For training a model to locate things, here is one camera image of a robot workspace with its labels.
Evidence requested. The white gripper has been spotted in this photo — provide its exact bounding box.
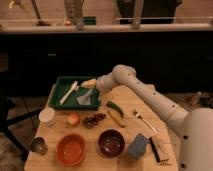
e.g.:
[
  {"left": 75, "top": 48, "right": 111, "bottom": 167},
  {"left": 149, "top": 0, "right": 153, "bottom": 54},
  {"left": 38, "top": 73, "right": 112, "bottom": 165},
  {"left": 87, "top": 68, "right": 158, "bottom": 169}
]
[{"left": 81, "top": 74, "right": 117, "bottom": 93}]

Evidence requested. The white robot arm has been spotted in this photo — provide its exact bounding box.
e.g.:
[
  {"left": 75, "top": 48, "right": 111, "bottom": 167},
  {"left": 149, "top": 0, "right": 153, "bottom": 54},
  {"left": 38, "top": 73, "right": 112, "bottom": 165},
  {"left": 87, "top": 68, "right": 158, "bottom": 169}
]
[{"left": 83, "top": 64, "right": 213, "bottom": 171}]

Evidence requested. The purple bowl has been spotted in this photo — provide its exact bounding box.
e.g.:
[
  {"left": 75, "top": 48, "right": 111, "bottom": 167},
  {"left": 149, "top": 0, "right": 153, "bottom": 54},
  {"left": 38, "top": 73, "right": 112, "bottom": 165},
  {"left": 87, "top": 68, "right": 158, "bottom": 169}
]
[{"left": 97, "top": 129, "right": 125, "bottom": 158}]

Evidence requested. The orange bowl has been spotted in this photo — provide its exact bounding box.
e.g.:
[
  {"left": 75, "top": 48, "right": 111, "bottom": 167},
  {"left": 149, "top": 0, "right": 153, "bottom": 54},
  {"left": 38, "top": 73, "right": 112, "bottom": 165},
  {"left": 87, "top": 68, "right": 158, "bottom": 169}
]
[{"left": 55, "top": 133, "right": 86, "bottom": 167}]

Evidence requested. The green plastic tray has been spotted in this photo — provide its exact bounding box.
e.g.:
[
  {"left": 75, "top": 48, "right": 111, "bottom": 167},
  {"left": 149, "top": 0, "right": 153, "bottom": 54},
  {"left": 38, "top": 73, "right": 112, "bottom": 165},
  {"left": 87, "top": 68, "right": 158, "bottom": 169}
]
[{"left": 49, "top": 76, "right": 100, "bottom": 110}]

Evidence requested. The green cucumber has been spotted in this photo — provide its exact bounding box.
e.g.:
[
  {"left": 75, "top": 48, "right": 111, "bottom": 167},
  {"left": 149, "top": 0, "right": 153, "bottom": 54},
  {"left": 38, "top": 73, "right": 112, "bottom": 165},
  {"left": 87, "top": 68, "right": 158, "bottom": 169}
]
[{"left": 106, "top": 101, "right": 124, "bottom": 118}]

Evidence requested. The bunch of dark grapes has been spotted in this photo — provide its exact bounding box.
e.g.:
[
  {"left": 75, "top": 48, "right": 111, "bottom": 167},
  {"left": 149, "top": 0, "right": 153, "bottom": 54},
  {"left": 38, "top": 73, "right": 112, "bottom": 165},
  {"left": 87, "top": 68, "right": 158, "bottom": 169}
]
[{"left": 82, "top": 113, "right": 106, "bottom": 129}]

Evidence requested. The orange peach fruit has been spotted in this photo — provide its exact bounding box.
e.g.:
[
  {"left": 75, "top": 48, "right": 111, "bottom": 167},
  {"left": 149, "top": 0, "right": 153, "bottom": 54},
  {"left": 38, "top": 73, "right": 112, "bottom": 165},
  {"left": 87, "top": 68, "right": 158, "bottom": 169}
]
[{"left": 68, "top": 113, "right": 80, "bottom": 126}]

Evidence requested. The yellow banana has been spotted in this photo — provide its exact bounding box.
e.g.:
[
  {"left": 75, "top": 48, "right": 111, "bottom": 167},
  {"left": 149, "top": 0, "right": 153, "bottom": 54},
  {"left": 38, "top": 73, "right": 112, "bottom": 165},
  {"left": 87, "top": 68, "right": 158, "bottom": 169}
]
[{"left": 108, "top": 110, "right": 126, "bottom": 128}]

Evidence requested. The silver fork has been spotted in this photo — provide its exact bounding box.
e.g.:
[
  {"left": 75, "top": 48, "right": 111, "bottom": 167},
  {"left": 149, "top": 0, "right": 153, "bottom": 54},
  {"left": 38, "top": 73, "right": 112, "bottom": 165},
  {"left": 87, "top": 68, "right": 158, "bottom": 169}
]
[{"left": 133, "top": 110, "right": 158, "bottom": 133}]

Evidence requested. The white lidded cup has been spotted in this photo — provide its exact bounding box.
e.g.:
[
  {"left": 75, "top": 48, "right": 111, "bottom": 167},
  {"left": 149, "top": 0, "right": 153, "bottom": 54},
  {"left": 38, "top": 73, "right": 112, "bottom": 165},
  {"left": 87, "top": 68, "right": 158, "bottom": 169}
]
[{"left": 39, "top": 107, "right": 56, "bottom": 127}]

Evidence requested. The blue sponge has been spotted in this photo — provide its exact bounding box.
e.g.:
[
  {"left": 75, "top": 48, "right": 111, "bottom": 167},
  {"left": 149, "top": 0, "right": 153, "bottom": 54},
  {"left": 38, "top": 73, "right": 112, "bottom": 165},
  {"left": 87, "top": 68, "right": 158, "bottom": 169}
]
[{"left": 127, "top": 133, "right": 150, "bottom": 159}]

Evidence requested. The small metal cup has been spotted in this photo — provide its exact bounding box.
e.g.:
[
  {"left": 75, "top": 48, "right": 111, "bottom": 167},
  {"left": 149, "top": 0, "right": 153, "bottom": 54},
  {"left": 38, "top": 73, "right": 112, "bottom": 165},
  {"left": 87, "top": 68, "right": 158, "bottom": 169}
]
[{"left": 30, "top": 137, "right": 48, "bottom": 155}]

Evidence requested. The black office chair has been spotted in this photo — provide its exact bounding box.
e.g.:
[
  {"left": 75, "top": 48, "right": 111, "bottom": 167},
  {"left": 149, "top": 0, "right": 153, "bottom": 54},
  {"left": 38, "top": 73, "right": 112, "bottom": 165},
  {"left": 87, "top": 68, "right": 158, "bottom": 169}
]
[{"left": 0, "top": 71, "right": 41, "bottom": 161}]

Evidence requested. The dark scrub brush block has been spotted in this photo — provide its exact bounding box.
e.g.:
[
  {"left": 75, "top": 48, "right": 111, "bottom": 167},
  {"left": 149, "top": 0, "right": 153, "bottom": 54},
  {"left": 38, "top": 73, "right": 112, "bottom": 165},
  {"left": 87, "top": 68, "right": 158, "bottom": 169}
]
[{"left": 150, "top": 135, "right": 169, "bottom": 165}]

